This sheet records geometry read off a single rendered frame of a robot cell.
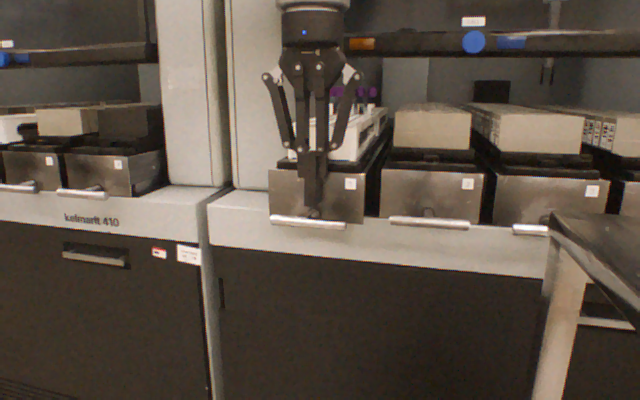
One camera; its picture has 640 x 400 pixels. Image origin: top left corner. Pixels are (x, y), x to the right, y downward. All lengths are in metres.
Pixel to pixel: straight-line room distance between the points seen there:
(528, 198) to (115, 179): 0.64
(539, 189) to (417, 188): 0.16
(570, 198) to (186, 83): 0.62
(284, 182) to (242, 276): 0.20
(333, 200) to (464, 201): 0.18
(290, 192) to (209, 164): 0.24
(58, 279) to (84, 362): 0.19
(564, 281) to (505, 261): 0.24
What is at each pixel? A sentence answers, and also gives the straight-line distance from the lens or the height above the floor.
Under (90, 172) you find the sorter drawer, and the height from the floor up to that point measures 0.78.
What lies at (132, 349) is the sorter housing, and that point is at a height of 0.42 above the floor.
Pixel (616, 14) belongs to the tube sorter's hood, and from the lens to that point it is 0.67.
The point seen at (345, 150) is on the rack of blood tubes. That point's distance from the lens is 0.55.
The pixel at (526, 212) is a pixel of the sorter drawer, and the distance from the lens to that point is 0.58.
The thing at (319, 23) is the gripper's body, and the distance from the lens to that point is 0.47.
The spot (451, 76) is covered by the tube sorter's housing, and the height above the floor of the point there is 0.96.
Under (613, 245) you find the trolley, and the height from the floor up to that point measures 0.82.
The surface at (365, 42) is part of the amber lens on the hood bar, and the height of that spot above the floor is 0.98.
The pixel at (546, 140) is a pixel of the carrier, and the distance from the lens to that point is 0.65.
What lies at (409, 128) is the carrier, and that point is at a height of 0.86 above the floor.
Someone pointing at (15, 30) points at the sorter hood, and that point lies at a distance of 0.99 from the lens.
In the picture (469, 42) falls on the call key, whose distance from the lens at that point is 0.60.
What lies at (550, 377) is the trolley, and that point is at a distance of 0.42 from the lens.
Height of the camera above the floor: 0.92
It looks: 14 degrees down
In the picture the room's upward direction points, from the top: straight up
